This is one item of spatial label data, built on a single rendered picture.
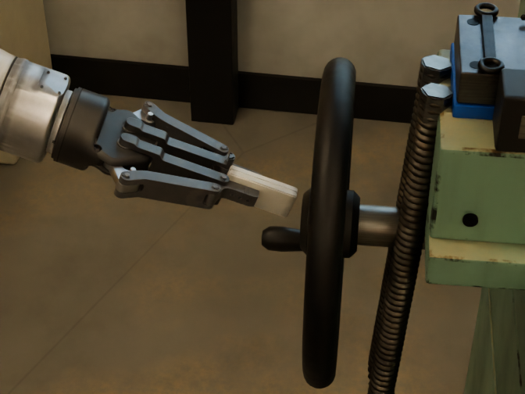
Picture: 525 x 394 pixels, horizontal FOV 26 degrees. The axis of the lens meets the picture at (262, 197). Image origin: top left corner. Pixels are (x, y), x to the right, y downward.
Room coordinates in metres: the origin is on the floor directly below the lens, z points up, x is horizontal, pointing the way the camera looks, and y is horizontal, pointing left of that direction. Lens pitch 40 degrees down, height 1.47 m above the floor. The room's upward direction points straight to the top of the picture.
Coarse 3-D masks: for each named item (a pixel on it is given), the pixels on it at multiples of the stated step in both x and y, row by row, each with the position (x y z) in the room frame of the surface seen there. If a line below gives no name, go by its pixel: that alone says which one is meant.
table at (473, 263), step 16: (432, 240) 0.67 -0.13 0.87; (448, 240) 0.67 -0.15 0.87; (464, 240) 0.67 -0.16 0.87; (432, 256) 0.65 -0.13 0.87; (448, 256) 0.65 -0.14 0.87; (464, 256) 0.65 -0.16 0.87; (480, 256) 0.65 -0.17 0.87; (496, 256) 0.65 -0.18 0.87; (512, 256) 0.65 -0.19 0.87; (432, 272) 0.65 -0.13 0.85; (448, 272) 0.65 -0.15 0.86; (464, 272) 0.64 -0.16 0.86; (480, 272) 0.64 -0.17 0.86; (496, 272) 0.64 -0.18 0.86; (512, 272) 0.64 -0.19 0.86; (512, 288) 0.64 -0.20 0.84
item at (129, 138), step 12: (120, 144) 0.86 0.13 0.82; (132, 144) 0.86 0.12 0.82; (144, 144) 0.86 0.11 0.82; (156, 156) 0.85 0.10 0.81; (168, 156) 0.86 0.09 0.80; (156, 168) 0.85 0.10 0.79; (168, 168) 0.85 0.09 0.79; (180, 168) 0.85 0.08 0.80; (192, 168) 0.85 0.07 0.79; (204, 168) 0.86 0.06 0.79; (204, 180) 0.85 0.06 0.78; (216, 180) 0.85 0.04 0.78; (228, 180) 0.85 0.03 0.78; (216, 204) 0.85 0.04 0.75
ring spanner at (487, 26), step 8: (480, 8) 0.80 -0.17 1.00; (488, 8) 0.80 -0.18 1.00; (496, 8) 0.79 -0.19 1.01; (480, 16) 0.78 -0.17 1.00; (488, 16) 0.78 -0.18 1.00; (488, 24) 0.77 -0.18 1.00; (488, 32) 0.76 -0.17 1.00; (488, 40) 0.75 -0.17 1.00; (488, 48) 0.73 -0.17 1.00; (488, 56) 0.72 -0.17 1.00; (480, 64) 0.71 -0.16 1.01; (496, 64) 0.72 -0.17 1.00; (488, 72) 0.70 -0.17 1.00; (496, 72) 0.70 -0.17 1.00
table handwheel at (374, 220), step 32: (352, 64) 0.82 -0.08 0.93; (320, 96) 0.75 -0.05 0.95; (352, 96) 0.76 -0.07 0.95; (320, 128) 0.71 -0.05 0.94; (352, 128) 0.88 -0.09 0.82; (320, 160) 0.69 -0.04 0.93; (320, 192) 0.67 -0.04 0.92; (352, 192) 0.76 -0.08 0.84; (320, 224) 0.65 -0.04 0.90; (352, 224) 0.73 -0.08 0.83; (384, 224) 0.74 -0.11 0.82; (320, 256) 0.63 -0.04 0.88; (320, 288) 0.62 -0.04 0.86; (320, 320) 0.61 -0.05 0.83; (320, 352) 0.61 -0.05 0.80; (320, 384) 0.63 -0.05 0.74
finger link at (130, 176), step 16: (128, 176) 0.82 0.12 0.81; (144, 176) 0.82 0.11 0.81; (160, 176) 0.83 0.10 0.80; (176, 176) 0.84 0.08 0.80; (128, 192) 0.82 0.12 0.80; (144, 192) 0.82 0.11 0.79; (160, 192) 0.82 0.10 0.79; (176, 192) 0.83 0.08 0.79; (192, 192) 0.83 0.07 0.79; (208, 192) 0.83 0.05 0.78; (208, 208) 0.83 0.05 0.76
